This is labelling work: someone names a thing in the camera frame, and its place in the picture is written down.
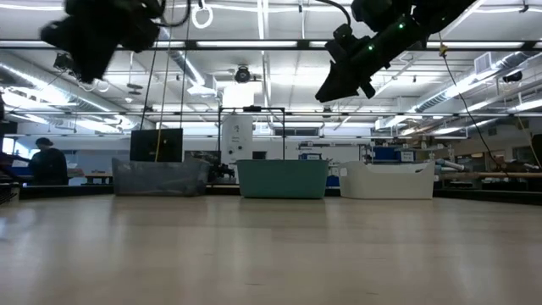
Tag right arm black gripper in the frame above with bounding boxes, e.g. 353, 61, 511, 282
314, 19, 427, 104

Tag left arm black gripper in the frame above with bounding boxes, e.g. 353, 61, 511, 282
40, 0, 167, 85

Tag teal plastic bin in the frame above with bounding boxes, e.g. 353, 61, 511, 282
235, 158, 330, 200

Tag grey plastic bin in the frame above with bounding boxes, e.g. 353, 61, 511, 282
111, 157, 212, 197

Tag blue storage bins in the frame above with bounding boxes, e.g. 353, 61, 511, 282
372, 146, 417, 164

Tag black monitor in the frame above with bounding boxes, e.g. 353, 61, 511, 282
129, 128, 185, 164

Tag person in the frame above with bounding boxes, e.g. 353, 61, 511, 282
27, 136, 69, 186

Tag white plastic bin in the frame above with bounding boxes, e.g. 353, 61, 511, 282
338, 160, 437, 201

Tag wooden bench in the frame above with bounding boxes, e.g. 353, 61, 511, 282
83, 171, 114, 186

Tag black overhead light bar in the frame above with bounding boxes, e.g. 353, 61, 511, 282
0, 39, 542, 53

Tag white cabinet machine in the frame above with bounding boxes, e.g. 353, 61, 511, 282
220, 114, 255, 185

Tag white air vent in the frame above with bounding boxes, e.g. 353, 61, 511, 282
473, 52, 493, 75

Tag small black device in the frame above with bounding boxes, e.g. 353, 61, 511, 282
210, 162, 236, 180

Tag black ceiling device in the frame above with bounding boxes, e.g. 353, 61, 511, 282
501, 69, 524, 84

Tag long wooden plank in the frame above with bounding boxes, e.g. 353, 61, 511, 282
435, 170, 542, 180

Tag silver air duct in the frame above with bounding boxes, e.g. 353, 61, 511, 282
412, 49, 542, 114
0, 49, 143, 130

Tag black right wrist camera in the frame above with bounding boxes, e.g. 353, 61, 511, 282
324, 23, 362, 64

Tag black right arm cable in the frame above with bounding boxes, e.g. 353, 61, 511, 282
315, 0, 353, 27

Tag yellow and black hanging cable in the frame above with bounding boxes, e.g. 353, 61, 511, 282
435, 31, 511, 177

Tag round black ceiling camera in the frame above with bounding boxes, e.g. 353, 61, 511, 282
234, 64, 252, 84

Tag white hanging ring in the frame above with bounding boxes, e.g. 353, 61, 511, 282
191, 0, 214, 31

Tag black table edge rail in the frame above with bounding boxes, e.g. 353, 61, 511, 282
0, 182, 542, 201

